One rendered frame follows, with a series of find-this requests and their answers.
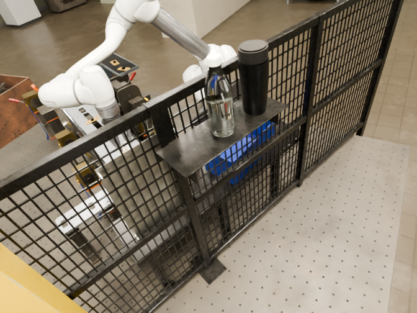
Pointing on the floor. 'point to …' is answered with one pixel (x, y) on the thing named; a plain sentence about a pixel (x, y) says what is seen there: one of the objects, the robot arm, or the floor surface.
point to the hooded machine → (19, 12)
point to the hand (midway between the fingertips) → (125, 148)
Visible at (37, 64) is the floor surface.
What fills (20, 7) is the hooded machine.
